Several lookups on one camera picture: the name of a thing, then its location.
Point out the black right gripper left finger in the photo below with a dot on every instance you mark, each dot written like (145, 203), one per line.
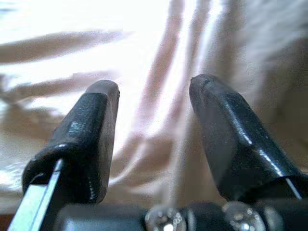
(86, 149)

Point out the pink cartoon print quilt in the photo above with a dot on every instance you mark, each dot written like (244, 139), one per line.
(156, 48)

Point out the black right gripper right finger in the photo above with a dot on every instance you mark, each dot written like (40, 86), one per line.
(231, 144)

